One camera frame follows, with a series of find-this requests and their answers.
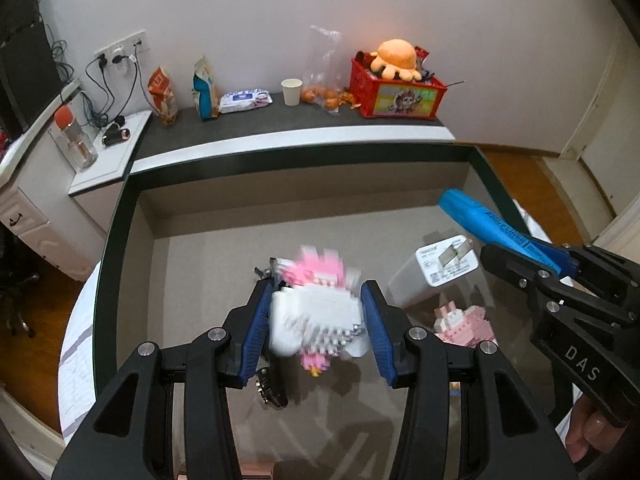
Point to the blue white snack bag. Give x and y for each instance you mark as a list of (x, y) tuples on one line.
[(204, 90)]

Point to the white low cabinet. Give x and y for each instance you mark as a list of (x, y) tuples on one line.
[(97, 188)]

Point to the blue highlighter pen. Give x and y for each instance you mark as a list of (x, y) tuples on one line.
[(491, 229)]

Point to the orange cap water bottle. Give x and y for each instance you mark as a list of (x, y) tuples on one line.
[(78, 147)]

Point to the black hair clip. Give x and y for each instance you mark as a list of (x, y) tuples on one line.
[(270, 382)]

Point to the black bench shelf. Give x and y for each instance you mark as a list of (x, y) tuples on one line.
[(269, 128)]

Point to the white paper cup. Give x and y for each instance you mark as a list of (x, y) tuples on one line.
[(291, 91)]

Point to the wall power strip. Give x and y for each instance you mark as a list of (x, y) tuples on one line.
[(129, 47)]

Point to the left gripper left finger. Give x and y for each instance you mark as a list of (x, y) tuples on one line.
[(127, 434)]

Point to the white charger plug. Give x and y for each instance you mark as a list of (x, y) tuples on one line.
[(430, 268)]

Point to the orange octopus plush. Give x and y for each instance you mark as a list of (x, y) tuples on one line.
[(396, 58)]

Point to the orange snack bag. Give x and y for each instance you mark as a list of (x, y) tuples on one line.
[(163, 96)]

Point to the white computer desk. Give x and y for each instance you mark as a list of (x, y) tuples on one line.
[(35, 205)]

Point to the pink donut block model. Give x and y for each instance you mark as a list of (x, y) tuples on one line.
[(462, 327)]

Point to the red toy crate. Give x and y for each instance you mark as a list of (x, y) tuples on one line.
[(379, 98)]

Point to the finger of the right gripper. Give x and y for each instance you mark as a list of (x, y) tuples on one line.
[(527, 275), (609, 276)]

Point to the pink white block model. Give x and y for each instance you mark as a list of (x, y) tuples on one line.
[(316, 314)]

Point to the pink black storage box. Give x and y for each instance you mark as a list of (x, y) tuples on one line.
[(185, 240)]

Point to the white striped quilt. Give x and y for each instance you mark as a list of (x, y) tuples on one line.
[(76, 389)]

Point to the small black camera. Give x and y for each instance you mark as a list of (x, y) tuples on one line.
[(116, 132)]

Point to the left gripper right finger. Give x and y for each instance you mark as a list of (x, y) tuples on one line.
[(504, 433)]

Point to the person right hand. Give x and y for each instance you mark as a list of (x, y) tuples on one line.
[(589, 430)]

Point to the wet wipes pack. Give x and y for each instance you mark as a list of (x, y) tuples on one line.
[(241, 101)]

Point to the black computer tower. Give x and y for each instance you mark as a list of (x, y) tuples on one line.
[(29, 77)]

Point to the plastic bag of oranges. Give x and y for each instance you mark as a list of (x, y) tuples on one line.
[(322, 75)]

